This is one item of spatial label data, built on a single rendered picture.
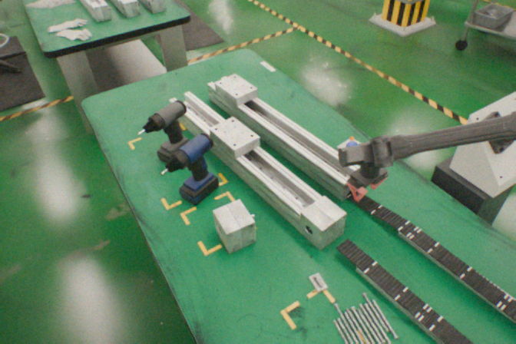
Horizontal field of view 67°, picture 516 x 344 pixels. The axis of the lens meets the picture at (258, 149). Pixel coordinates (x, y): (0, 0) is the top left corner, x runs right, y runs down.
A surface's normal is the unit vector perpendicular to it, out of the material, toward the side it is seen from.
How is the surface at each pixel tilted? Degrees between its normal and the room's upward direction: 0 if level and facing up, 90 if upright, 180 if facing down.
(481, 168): 90
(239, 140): 0
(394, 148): 64
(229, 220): 0
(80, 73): 90
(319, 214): 0
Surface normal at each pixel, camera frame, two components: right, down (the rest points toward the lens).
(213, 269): -0.04, -0.76
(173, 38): 0.52, 0.55
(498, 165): 0.35, -0.13
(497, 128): -0.70, 0.07
